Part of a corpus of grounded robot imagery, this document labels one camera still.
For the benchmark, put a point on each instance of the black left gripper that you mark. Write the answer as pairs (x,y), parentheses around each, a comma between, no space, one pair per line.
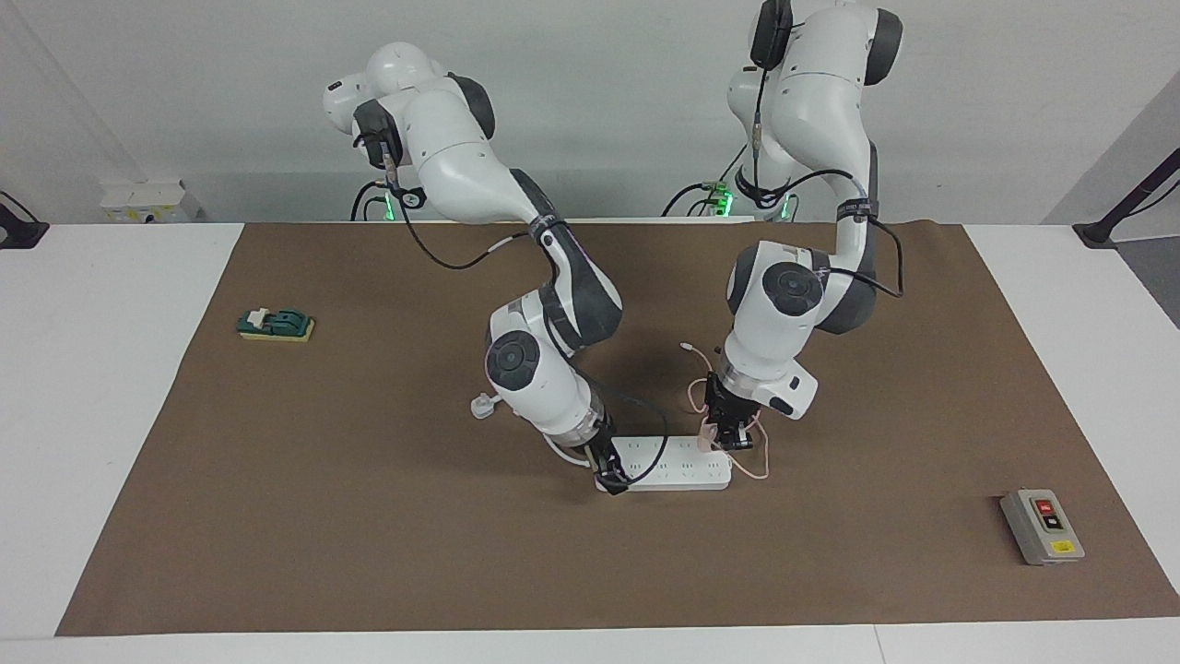
(728,406)

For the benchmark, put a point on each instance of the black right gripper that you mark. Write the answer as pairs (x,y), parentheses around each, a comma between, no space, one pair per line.
(608,454)

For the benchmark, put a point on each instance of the pink charger adapter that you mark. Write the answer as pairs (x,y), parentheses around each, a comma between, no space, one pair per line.
(705,443)

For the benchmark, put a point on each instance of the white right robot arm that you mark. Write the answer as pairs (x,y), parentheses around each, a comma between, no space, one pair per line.
(544,378)

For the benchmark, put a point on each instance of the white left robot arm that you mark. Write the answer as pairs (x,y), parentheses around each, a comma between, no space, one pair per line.
(784,323)

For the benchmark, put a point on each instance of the brown table mat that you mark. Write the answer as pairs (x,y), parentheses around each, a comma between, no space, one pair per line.
(369,553)

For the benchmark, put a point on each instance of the black angled stand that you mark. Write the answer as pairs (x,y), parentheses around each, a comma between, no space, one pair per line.
(1097,232)

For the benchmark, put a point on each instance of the black clamp stand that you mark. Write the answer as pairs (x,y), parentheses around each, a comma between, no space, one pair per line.
(18,235)

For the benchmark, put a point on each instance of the grey on-off switch box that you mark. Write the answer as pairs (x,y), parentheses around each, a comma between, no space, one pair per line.
(1042,530)

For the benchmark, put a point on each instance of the green knife switch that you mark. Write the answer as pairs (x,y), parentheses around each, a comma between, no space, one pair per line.
(277,325)

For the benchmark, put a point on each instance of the white wall socket box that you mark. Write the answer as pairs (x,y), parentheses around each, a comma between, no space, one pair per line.
(147,203)

